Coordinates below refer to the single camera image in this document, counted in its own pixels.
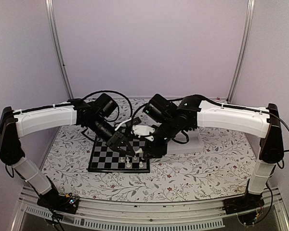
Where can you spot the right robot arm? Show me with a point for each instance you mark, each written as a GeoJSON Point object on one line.
{"type": "Point", "coordinates": [197, 111]}

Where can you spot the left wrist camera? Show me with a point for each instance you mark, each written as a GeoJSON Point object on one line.
{"type": "Point", "coordinates": [128, 123]}

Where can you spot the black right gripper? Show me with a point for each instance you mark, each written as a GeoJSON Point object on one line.
{"type": "Point", "coordinates": [155, 152]}

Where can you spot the floral table mat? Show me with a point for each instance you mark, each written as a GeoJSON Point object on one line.
{"type": "Point", "coordinates": [222, 168]}

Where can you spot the aluminium front rail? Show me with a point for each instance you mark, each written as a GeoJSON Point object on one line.
{"type": "Point", "coordinates": [99, 215]}

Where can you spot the right metal frame post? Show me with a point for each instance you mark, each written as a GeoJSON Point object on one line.
{"type": "Point", "coordinates": [242, 50]}

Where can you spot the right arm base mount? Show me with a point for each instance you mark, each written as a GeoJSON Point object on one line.
{"type": "Point", "coordinates": [247, 207]}

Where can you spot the left metal frame post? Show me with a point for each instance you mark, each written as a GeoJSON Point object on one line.
{"type": "Point", "coordinates": [57, 47]}

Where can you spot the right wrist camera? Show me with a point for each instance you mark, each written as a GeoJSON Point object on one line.
{"type": "Point", "coordinates": [143, 131]}

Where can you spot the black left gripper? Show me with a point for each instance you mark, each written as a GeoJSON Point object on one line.
{"type": "Point", "coordinates": [121, 139]}

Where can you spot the black grey chessboard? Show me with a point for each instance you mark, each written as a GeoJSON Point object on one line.
{"type": "Point", "coordinates": [104, 160]}

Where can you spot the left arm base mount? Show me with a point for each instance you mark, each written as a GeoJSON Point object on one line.
{"type": "Point", "coordinates": [64, 203]}

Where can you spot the white plastic tray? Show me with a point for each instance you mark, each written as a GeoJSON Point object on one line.
{"type": "Point", "coordinates": [194, 145]}

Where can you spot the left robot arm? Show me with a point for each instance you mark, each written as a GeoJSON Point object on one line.
{"type": "Point", "coordinates": [15, 124]}

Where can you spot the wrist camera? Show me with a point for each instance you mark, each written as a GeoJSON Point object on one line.
{"type": "Point", "coordinates": [143, 131]}
{"type": "Point", "coordinates": [128, 123]}

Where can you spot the metal frame post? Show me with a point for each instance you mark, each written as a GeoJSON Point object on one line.
{"type": "Point", "coordinates": [57, 47]}
{"type": "Point", "coordinates": [242, 50]}

